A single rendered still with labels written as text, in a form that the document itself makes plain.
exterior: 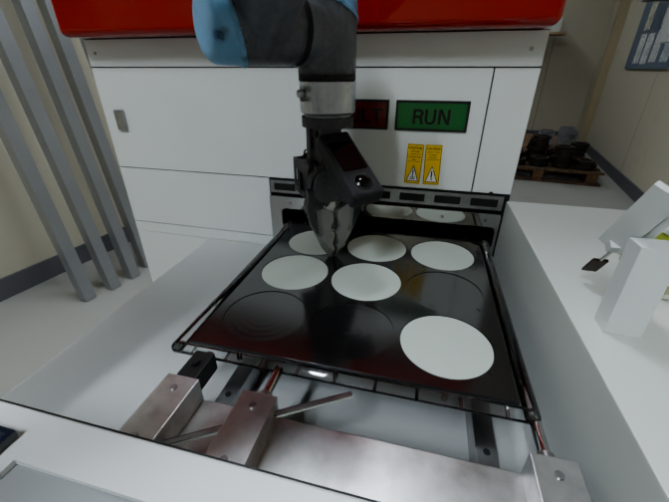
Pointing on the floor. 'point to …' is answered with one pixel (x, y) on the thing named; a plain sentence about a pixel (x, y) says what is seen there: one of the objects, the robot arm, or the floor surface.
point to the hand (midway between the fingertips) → (334, 251)
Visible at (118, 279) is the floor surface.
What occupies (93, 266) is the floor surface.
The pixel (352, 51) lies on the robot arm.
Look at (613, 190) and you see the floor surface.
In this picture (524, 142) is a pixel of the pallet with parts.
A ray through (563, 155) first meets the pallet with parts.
